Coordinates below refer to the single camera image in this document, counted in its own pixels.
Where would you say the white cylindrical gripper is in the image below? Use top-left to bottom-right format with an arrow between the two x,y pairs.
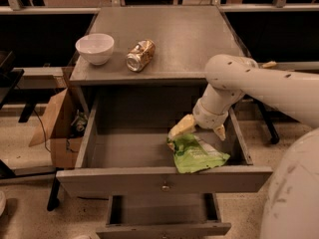
167,85 -> 244,140

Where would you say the green rice chip bag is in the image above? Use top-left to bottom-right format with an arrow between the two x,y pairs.
166,133 -> 230,173

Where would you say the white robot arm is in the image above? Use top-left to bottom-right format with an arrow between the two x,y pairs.
168,54 -> 319,239

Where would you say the brass drawer knob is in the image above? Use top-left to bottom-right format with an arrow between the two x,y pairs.
160,182 -> 170,192

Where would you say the grey open top drawer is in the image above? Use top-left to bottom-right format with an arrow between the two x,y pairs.
57,86 -> 272,198

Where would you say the grey lower drawer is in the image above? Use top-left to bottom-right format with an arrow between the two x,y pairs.
96,193 -> 231,239

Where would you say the grey wooden cabinet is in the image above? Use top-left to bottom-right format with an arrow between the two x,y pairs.
71,6 -> 246,113

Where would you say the small yellow foam scrap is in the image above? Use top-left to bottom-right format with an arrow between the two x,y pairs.
261,61 -> 277,69

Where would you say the crushed gold soda can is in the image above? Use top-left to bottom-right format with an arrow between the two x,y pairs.
126,40 -> 156,72

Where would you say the white ceramic bowl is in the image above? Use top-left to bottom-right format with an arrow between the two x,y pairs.
75,33 -> 115,65

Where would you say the brown cardboard box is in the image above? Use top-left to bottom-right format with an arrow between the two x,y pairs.
29,89 -> 82,168

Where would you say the black table leg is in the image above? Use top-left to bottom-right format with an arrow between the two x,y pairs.
47,178 -> 60,211

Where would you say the black cable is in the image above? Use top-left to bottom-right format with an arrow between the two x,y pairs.
32,109 -> 52,153

